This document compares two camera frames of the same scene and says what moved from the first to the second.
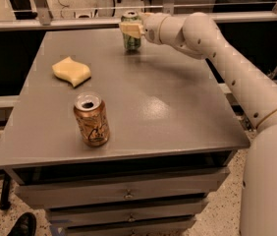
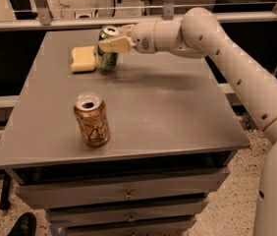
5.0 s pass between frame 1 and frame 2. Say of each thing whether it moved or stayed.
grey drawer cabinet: stayed
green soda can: moved
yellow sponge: moved
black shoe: stayed
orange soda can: stayed
